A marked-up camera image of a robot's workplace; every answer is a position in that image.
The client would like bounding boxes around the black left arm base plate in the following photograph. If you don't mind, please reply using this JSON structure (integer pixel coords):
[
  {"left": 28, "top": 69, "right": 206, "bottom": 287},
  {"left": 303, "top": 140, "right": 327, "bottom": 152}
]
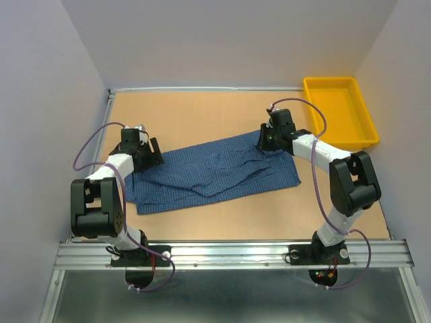
[{"left": 106, "top": 244, "right": 172, "bottom": 268}]

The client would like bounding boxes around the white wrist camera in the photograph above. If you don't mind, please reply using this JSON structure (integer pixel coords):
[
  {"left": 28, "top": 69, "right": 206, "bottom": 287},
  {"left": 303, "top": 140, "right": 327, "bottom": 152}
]
[
  {"left": 135, "top": 124, "right": 149, "bottom": 143},
  {"left": 266, "top": 105, "right": 279, "bottom": 116}
]

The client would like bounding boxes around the aluminium left side rail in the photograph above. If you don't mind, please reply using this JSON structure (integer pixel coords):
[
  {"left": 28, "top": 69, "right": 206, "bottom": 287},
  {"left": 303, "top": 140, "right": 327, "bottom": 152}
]
[{"left": 70, "top": 94, "right": 114, "bottom": 238}]

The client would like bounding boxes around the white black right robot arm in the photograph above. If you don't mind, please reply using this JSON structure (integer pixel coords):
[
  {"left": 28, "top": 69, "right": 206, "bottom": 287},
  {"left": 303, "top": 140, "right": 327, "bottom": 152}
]
[{"left": 257, "top": 108, "right": 381, "bottom": 265}]

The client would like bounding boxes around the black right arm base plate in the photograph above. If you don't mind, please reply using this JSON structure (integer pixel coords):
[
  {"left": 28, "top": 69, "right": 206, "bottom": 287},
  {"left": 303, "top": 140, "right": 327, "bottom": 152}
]
[{"left": 288, "top": 243, "right": 350, "bottom": 266}]

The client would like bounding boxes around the aluminium front rail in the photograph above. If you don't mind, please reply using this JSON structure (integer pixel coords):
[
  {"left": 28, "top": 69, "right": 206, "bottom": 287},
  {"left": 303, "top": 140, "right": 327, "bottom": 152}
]
[{"left": 54, "top": 239, "right": 414, "bottom": 271}]

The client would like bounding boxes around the aluminium back rail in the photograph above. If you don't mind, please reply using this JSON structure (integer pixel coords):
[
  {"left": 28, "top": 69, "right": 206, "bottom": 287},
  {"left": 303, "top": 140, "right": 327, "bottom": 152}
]
[{"left": 108, "top": 86, "right": 303, "bottom": 94}]

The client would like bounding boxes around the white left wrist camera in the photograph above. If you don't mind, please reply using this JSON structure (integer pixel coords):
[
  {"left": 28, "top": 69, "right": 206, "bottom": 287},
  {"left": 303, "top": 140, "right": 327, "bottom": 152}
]
[{"left": 135, "top": 124, "right": 149, "bottom": 143}]

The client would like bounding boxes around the yellow plastic bin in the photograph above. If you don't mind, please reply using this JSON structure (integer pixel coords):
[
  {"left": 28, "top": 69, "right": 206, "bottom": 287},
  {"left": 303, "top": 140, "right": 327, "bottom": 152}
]
[{"left": 303, "top": 77, "right": 380, "bottom": 151}]

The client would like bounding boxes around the aluminium rail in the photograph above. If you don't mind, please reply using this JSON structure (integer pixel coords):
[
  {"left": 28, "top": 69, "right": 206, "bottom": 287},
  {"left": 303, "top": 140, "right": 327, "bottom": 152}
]
[
  {"left": 70, "top": 94, "right": 114, "bottom": 238},
  {"left": 54, "top": 239, "right": 414, "bottom": 271},
  {"left": 108, "top": 86, "right": 303, "bottom": 94}
]

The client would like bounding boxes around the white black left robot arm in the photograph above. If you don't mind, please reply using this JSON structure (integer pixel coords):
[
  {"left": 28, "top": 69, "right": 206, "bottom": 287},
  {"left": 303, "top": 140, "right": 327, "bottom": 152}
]
[{"left": 70, "top": 124, "right": 164, "bottom": 266}]

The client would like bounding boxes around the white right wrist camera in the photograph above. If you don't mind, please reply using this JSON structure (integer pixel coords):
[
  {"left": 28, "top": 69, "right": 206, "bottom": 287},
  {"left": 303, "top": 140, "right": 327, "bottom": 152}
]
[{"left": 266, "top": 105, "right": 279, "bottom": 116}]

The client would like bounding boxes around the blue checked long sleeve shirt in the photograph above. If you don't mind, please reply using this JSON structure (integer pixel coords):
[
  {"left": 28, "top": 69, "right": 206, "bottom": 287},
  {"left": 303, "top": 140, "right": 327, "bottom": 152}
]
[{"left": 125, "top": 131, "right": 301, "bottom": 215}]

